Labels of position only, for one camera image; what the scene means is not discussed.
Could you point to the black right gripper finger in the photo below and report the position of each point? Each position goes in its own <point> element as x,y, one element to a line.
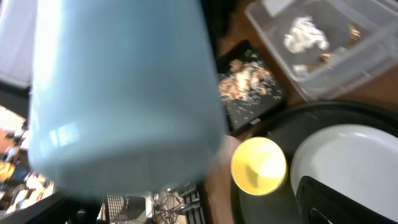
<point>318,203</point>

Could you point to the grey round plate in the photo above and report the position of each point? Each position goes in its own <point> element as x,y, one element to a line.
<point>357,161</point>

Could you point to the yellow bowl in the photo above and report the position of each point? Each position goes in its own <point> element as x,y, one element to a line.
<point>259,166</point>

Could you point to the nuts and rice food waste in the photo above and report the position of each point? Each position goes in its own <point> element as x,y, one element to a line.
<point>243,80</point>

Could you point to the white tissue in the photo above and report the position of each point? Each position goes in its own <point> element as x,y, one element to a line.
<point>304,35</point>

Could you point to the gold snack wrapper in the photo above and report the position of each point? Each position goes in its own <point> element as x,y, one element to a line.
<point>354,38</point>

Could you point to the blue cup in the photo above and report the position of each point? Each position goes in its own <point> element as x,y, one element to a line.
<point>124,96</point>

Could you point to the clear plastic waste bin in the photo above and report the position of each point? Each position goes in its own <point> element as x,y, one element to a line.
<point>373,55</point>

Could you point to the round black serving tray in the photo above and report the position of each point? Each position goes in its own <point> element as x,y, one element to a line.
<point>289,129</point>

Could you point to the black rectangular tray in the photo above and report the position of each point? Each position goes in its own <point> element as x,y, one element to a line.
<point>241,115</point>

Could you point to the wooden workbench with tools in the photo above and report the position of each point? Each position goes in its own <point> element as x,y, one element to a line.
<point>21,186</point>

